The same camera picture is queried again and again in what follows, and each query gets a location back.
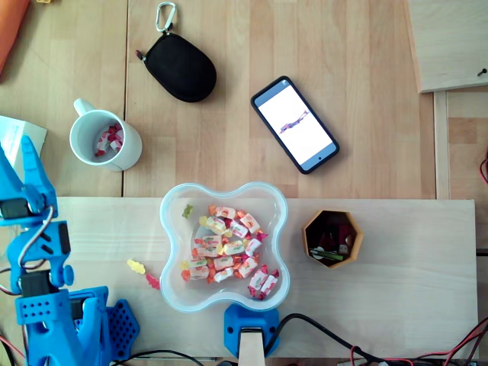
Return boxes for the white cardboard box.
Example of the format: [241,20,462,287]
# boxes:
[0,114,49,172]

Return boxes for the white ceramic mug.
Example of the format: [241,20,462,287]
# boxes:
[69,98,144,172]

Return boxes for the yellow gummy candy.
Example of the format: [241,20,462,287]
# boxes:
[127,258,147,276]

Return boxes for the orange bag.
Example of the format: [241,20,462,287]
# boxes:
[0,0,31,77]

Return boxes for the wrapped candy yellow ends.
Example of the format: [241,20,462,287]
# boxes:
[217,239,247,256]
[179,257,209,270]
[199,215,230,236]

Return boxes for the black oval zip pouch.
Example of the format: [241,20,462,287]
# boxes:
[135,32,218,104]

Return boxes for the silver carabiner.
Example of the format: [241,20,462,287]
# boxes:
[154,2,178,34]

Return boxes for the wrapped candy pink ends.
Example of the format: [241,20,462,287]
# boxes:
[243,231,268,258]
[247,264,270,295]

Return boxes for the clear Haribo candy bowl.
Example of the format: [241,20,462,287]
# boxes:
[159,181,291,314]

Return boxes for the smartphone in black case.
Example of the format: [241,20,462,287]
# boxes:
[250,75,341,175]

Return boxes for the hexagonal wooden box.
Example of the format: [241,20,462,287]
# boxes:
[301,208,364,270]

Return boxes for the green cylinder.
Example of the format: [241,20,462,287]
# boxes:
[309,246,344,262]

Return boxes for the small red part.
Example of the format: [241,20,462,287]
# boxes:
[319,224,354,245]

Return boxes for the light wooden board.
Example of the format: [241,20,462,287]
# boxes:
[42,196,480,359]

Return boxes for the pale wooden panel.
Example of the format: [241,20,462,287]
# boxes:
[406,0,488,95]

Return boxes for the striped gripper servo cable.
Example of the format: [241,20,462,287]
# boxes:
[18,205,56,268]

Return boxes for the thin black cable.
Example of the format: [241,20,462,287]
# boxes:
[110,348,207,366]

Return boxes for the blue post clamp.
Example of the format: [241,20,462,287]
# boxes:
[223,303,281,359]

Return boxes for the light wooden post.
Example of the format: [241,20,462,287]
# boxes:
[238,327,266,366]

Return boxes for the thick black cable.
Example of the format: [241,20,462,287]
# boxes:
[274,312,384,363]

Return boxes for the red cable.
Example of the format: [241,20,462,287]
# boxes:
[348,317,488,364]

